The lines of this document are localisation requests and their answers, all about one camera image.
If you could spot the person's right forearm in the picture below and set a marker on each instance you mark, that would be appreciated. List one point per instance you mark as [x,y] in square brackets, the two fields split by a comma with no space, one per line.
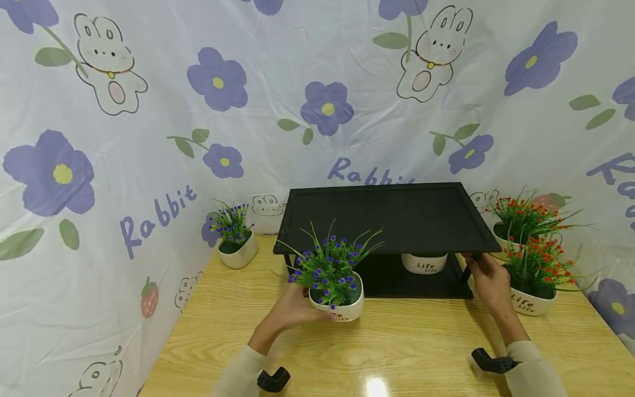
[533,366]

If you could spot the person's right hand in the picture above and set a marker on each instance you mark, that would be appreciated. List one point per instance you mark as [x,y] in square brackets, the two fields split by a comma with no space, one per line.
[493,292]

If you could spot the person's right fingers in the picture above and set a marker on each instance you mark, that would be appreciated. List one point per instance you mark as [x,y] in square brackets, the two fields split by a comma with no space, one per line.
[488,262]

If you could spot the white lettered pot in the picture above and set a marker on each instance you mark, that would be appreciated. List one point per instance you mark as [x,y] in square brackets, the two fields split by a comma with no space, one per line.
[424,264]

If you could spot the person's left hand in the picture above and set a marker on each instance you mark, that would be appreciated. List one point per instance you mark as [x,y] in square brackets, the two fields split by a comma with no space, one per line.
[287,317]

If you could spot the person's left thumb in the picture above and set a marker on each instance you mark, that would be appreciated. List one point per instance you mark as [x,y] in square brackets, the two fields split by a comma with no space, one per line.
[322,317]

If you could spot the red flower plant white pot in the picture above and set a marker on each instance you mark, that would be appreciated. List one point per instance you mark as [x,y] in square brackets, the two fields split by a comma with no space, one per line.
[518,220]
[536,275]

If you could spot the person's left fingers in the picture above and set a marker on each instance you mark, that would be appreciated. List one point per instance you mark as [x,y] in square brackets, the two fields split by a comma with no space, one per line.
[299,292]

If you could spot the person's left forearm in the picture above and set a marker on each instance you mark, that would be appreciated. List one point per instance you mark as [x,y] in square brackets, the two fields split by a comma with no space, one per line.
[245,372]

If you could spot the person's right thumb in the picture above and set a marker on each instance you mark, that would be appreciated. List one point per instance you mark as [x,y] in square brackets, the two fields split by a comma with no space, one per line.
[471,269]

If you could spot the black two-tier shelf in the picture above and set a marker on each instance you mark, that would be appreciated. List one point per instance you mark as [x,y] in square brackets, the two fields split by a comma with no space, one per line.
[407,215]

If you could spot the black wrist band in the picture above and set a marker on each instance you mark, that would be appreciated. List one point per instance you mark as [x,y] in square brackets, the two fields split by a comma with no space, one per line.
[273,380]
[496,363]

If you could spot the purple flower plant white pot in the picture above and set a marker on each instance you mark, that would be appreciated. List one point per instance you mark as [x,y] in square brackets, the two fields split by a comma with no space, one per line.
[342,303]
[238,251]

